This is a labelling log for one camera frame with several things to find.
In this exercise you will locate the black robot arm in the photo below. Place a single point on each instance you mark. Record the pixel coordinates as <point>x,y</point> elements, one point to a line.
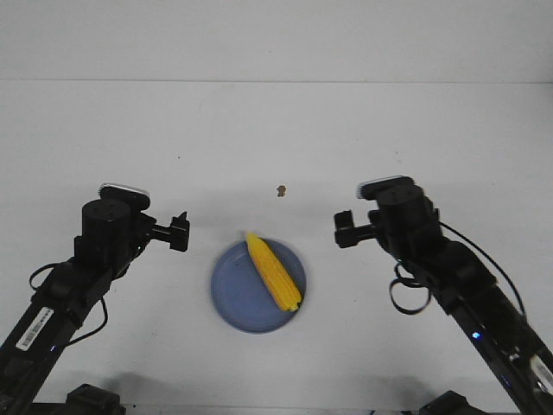
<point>465,289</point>
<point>57,310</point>

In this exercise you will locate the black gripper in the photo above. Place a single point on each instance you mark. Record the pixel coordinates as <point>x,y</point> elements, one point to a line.
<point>116,231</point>
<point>405,221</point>

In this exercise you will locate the small brown table mark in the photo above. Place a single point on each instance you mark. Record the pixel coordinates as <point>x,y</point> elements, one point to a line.
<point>281,191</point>

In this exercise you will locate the yellow corn cob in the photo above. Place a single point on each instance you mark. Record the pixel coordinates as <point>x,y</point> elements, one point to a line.
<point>271,270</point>

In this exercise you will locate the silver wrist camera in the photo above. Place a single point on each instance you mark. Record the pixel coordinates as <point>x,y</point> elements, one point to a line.
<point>125,190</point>
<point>369,190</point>

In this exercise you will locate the blue round plate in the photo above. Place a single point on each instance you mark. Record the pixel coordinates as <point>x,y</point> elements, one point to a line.
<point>240,297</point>

